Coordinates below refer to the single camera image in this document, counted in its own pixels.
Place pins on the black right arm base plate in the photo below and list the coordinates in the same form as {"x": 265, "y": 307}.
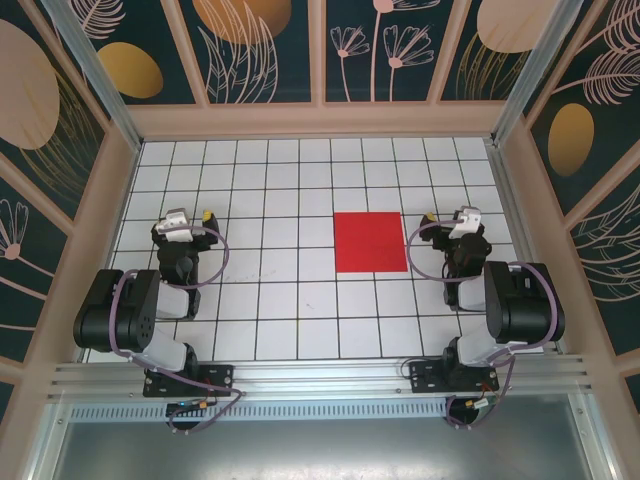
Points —
{"x": 425, "y": 375}

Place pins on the long aluminium mounting rail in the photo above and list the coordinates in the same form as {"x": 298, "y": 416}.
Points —
{"x": 325, "y": 377}

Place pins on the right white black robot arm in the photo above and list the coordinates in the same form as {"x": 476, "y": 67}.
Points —
{"x": 520, "y": 310}

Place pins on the grey metal sheet panel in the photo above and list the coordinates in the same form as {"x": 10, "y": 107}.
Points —
{"x": 325, "y": 450}

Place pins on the red paper sheet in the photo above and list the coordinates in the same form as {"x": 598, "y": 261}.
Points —
{"x": 370, "y": 242}

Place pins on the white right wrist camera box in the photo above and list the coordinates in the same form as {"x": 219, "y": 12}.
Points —
{"x": 465, "y": 222}

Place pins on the yellow power connector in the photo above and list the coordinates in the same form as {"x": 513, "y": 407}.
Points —
{"x": 204, "y": 403}
{"x": 471, "y": 403}

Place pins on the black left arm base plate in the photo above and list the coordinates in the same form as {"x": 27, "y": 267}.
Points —
{"x": 220, "y": 375}

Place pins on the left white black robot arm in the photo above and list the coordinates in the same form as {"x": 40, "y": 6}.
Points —
{"x": 125, "y": 310}

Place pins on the aluminium corner post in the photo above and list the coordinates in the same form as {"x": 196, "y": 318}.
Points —
{"x": 542, "y": 75}
{"x": 95, "y": 75}

